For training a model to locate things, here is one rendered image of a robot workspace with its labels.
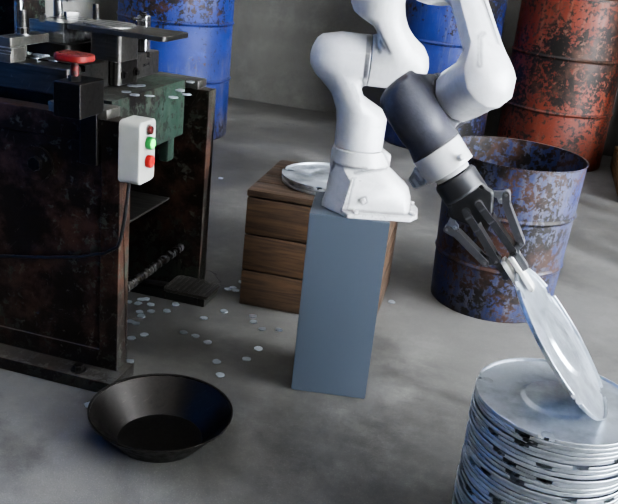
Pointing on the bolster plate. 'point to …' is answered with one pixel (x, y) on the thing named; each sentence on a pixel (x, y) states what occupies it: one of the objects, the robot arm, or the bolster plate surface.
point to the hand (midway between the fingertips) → (517, 274)
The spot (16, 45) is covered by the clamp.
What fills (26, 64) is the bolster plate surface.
